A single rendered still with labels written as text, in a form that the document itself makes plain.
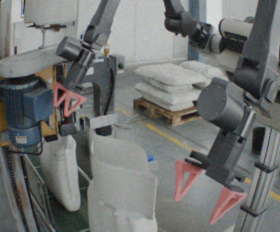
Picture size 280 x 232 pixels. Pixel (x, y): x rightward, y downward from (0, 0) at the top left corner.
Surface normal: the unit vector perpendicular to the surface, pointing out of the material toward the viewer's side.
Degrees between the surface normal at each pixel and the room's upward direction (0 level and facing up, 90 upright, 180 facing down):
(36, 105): 90
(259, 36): 69
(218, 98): 60
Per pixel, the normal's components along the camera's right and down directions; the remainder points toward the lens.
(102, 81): 0.57, 0.31
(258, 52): -0.76, -0.17
